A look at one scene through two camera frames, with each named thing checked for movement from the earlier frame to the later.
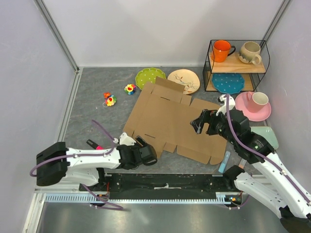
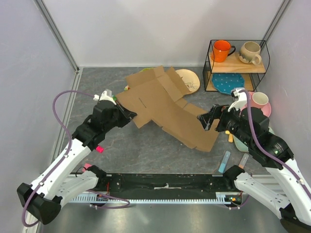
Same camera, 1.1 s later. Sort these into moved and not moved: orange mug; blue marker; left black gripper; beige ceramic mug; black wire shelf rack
Moved: left black gripper
Not moved: beige ceramic mug; blue marker; orange mug; black wire shelf rack
